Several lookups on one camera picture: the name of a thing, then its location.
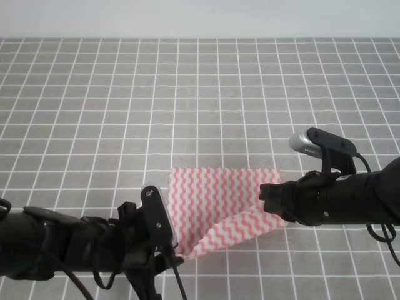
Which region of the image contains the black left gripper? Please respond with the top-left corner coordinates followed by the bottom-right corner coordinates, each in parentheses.
top-left (107, 202), bottom-right (184, 299)

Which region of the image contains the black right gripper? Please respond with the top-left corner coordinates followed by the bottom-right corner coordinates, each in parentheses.
top-left (259, 171), bottom-right (336, 226)

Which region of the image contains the pink wavy striped towel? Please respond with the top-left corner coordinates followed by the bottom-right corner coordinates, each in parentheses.
top-left (167, 167), bottom-right (287, 259)

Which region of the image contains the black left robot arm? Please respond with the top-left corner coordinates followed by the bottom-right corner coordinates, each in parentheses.
top-left (1, 199), bottom-right (184, 299)

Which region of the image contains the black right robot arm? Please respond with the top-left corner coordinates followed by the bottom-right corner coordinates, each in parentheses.
top-left (259, 159), bottom-right (399, 226)

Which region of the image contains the grey grid tablecloth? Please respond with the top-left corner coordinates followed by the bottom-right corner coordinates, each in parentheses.
top-left (1, 38), bottom-right (399, 299)

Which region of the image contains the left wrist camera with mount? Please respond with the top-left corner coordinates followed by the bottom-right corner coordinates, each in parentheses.
top-left (141, 185), bottom-right (178, 251)

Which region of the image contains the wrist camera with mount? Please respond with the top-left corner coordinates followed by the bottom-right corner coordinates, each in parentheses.
top-left (141, 185), bottom-right (178, 251)
top-left (289, 127), bottom-right (358, 175)

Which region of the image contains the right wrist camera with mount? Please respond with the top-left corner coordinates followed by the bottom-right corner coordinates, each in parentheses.
top-left (289, 127), bottom-right (358, 175)

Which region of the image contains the black right camera cable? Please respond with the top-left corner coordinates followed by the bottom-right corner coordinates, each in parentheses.
top-left (354, 151), bottom-right (400, 266)

